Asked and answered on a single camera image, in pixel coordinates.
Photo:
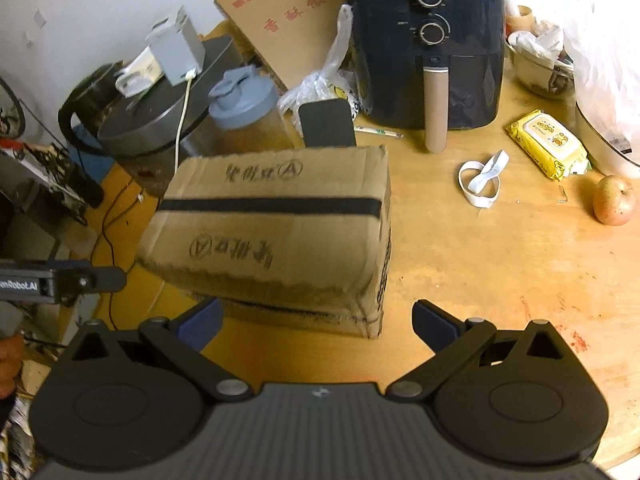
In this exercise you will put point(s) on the clear bottle grey lid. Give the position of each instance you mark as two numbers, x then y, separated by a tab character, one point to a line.
243	106

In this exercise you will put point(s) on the white bowl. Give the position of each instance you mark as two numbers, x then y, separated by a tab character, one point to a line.
603	155

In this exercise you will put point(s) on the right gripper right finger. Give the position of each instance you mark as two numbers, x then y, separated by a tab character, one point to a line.
434	326

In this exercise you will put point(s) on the white elastic band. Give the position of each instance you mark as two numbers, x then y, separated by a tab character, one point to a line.
480	181

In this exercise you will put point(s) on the clear plastic bag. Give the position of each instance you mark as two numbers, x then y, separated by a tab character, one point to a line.
600	42

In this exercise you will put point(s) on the flat cardboard with red text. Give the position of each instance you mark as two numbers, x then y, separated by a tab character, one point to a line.
292	37

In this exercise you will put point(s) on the person left hand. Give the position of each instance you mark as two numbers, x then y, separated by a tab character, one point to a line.
11	359

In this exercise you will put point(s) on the white power adapter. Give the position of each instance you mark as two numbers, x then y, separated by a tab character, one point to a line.
177	47

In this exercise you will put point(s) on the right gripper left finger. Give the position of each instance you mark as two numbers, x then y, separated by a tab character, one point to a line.
198	326

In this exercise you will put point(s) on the steel bowl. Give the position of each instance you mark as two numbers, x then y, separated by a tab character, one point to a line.
556	83

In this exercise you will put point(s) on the yellow wet wipes pack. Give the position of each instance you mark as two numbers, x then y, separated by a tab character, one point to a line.
551	146

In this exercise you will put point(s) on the red apple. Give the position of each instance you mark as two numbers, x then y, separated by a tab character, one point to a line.
614	201

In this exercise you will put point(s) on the cardboard box lid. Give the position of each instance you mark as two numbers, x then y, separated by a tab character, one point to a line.
300	229

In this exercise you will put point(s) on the open cardboard box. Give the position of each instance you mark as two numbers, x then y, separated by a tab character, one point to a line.
344	324

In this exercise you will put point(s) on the dark blue air fryer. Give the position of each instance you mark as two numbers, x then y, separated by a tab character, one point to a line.
429	65

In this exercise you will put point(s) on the white printed plastic bag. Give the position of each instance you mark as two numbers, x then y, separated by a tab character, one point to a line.
328	83

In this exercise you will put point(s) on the steel rice cooker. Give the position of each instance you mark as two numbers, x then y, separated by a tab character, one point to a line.
97	119

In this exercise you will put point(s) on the black phone stand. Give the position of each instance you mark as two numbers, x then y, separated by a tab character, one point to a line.
327	124

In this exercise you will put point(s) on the wrapped chopsticks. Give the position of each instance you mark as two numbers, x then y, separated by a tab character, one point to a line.
379	132

